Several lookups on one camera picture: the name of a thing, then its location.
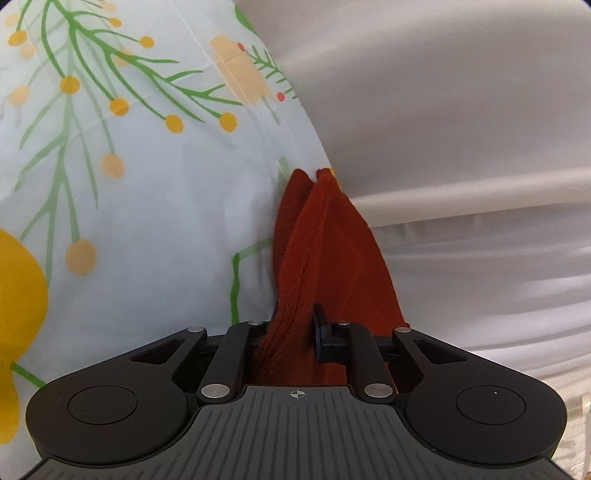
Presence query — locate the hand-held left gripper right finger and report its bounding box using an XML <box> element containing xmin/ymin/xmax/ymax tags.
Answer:
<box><xmin>312</xmin><ymin>302</ymin><xmax>468</xmax><ymax>405</ymax></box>

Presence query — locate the red knit button cardigan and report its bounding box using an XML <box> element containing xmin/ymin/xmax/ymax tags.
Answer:
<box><xmin>252</xmin><ymin>168</ymin><xmax>413</xmax><ymax>396</ymax></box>

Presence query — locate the floral print bedsheet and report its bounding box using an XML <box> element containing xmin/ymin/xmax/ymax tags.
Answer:
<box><xmin>0</xmin><ymin>0</ymin><xmax>338</xmax><ymax>450</ymax></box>

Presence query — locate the white curtain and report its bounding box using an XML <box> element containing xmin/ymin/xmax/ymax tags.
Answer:
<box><xmin>233</xmin><ymin>0</ymin><xmax>591</xmax><ymax>480</ymax></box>

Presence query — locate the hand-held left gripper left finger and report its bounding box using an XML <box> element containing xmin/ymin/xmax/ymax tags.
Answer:
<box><xmin>128</xmin><ymin>319</ymin><xmax>269</xmax><ymax>405</ymax></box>

